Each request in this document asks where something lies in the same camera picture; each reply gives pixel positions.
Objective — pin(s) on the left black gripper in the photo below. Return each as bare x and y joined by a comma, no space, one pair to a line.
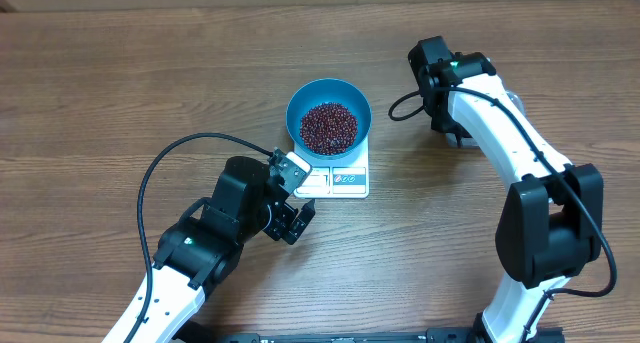
280,224

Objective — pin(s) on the teal round bowl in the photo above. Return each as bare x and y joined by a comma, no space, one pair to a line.
327,90

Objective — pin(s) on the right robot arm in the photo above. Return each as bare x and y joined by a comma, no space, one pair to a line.
550,227

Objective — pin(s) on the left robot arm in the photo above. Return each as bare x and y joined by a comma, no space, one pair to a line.
199,252

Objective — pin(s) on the white digital kitchen scale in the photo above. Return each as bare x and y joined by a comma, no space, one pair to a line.
345,177

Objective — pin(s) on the red beans in bowl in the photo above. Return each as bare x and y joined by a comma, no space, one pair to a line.
328,129

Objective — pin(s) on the clear plastic food container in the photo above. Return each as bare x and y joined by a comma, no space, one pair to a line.
516,101

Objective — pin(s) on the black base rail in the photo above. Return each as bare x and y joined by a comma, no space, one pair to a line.
340,338

